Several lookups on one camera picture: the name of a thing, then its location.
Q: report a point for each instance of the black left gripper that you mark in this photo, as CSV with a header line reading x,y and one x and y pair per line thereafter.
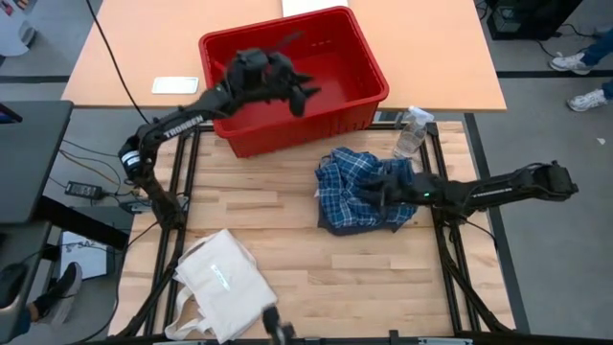
x,y
261,72

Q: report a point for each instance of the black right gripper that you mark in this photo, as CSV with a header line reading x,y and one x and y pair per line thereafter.
x,y
416,189

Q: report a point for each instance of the blue plaid shirt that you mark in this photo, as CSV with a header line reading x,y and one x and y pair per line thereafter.
x,y
345,191

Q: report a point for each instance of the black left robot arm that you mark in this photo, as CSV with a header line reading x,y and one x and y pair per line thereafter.
x,y
182,127

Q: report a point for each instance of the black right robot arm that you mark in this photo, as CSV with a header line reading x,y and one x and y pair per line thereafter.
x,y
503,189

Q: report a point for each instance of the red plastic laundry bin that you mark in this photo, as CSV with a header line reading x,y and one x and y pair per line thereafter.
x,y
335,120

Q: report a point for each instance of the clear plastic spray bottle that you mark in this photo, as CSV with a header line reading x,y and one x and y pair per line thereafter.
x,y
411,139

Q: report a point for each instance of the white paper sheet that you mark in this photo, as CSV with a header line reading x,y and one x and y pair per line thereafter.
x,y
311,6

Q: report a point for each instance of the white rectangular pad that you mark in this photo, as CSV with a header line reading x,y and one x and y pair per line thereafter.
x,y
174,85

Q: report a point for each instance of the light wooden desk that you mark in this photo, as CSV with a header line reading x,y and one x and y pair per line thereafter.
x,y
431,48

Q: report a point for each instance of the cream canvas tote bag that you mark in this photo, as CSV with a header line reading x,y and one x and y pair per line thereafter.
x,y
225,287

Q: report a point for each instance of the black computer tower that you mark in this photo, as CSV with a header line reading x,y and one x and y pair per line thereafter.
x,y
531,19

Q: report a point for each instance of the person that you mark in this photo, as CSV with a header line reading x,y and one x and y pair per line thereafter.
x,y
586,64

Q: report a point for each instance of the black support beam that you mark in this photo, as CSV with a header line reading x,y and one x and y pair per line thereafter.
x,y
81,223

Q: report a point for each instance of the white printed booklet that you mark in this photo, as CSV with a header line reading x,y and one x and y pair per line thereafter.
x,y
91,251

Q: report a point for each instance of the dark grey flat panel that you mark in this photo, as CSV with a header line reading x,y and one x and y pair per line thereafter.
x,y
29,163

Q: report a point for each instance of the white rounded object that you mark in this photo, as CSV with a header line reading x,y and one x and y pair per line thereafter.
x,y
14,33

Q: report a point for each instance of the person's foot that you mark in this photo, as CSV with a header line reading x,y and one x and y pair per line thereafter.
x,y
60,292

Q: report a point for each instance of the black computer mouse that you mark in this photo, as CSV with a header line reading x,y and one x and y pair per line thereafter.
x,y
12,282

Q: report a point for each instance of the black aluminium table frame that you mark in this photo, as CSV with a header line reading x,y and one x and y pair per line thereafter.
x,y
445,268

